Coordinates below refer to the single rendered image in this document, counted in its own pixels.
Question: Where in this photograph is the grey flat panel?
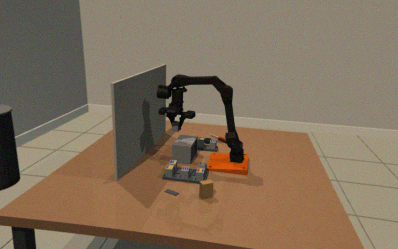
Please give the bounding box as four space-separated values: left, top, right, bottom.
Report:
110 64 166 181

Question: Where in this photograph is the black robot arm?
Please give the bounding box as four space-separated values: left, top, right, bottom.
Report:
157 75 244 163

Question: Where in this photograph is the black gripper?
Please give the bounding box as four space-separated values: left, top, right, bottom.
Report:
159 100 195 129

